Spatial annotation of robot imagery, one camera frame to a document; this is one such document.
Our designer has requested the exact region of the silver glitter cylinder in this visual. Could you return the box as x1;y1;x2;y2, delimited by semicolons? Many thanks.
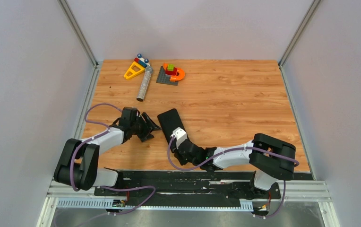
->
136;66;154;102

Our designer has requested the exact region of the green toy cube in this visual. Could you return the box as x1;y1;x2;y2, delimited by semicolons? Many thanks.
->
167;64;174;71

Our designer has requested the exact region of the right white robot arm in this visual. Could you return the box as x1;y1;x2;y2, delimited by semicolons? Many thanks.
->
167;129;299;198

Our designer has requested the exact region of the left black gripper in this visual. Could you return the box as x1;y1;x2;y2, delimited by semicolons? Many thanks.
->
130;112;161;142

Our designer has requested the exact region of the red toy block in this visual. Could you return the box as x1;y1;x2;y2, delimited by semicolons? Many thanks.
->
165;67;178;76

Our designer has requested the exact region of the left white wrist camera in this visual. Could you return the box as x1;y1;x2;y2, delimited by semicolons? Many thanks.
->
119;107;139;125

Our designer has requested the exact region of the red blue toy car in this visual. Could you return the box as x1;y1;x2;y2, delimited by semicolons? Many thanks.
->
134;53;150;68

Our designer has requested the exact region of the grey building block baseplate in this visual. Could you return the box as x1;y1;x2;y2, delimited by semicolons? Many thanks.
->
156;66;178;86

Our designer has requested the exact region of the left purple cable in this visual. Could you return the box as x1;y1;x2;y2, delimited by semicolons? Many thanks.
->
69;103;157;217

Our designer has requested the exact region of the aluminium frame rail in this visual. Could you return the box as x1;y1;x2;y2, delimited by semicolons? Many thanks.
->
57;0;99;68

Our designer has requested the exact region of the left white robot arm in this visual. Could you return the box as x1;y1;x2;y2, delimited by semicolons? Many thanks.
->
53;108;161;195

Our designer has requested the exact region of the black zip tool case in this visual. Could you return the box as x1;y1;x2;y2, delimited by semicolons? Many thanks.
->
157;108;185;143

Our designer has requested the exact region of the yellow triangle toy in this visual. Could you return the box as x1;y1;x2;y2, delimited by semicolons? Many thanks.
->
123;61;145;80

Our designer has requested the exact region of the orange curved toy block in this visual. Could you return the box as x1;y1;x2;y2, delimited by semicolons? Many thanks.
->
163;63;185;82

